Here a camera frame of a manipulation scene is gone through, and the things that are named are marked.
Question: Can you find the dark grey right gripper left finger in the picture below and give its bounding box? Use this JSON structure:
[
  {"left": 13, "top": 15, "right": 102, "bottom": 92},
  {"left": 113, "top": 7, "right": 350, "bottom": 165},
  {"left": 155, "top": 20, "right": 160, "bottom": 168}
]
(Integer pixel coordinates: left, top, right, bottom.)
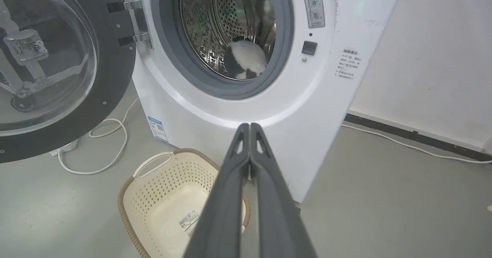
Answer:
[{"left": 184, "top": 123, "right": 251, "bottom": 258}]

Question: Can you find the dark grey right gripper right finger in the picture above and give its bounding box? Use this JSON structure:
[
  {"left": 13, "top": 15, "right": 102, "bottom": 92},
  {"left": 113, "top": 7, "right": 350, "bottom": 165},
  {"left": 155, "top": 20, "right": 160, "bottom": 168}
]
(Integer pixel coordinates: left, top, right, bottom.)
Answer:
[{"left": 250, "top": 123, "right": 318, "bottom": 258}]

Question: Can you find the white front-load washing machine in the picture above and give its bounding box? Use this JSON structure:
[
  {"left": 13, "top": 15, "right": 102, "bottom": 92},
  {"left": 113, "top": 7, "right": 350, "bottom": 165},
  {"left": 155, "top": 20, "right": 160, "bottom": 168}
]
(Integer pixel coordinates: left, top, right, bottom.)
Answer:
[{"left": 115, "top": 0, "right": 406, "bottom": 203}]

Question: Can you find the chrome door hinge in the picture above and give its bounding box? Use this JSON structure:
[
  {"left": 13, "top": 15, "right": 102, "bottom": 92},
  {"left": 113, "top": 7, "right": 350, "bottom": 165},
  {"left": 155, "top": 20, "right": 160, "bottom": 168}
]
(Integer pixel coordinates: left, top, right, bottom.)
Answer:
[{"left": 124, "top": 0, "right": 153, "bottom": 50}]

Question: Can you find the washer door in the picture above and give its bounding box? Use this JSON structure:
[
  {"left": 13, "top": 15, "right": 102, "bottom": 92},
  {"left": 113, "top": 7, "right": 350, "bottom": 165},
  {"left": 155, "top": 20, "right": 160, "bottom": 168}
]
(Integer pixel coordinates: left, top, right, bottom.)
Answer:
[{"left": 0, "top": 0, "right": 136, "bottom": 164}]

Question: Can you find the cream perforated laundry basket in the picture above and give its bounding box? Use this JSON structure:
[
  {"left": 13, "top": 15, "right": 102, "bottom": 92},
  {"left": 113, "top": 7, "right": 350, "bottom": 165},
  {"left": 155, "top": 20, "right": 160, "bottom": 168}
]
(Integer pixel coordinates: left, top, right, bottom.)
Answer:
[{"left": 118, "top": 148, "right": 251, "bottom": 258}]

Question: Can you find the black and white plush toy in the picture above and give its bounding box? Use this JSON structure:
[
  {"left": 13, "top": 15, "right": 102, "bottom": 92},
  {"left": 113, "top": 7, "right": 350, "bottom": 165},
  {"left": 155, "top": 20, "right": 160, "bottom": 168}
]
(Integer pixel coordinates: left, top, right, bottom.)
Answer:
[{"left": 224, "top": 40, "right": 268, "bottom": 80}]

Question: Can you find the white power strip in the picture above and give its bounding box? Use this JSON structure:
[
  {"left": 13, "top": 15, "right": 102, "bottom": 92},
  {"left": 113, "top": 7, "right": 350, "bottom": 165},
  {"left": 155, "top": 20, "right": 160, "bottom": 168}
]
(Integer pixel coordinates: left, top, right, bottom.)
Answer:
[{"left": 49, "top": 138, "right": 79, "bottom": 157}]

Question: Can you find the white power cable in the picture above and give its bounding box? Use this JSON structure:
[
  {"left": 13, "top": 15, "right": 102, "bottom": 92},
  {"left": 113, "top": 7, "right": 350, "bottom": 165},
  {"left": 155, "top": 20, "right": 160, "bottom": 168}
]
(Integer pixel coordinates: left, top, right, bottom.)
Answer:
[{"left": 57, "top": 97, "right": 140, "bottom": 175}]

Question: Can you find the thin white floor cable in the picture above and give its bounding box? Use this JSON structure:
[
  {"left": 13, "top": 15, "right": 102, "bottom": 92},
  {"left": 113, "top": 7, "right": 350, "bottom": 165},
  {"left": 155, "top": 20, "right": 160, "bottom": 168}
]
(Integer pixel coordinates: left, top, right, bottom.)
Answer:
[{"left": 341, "top": 124, "right": 492, "bottom": 164}]

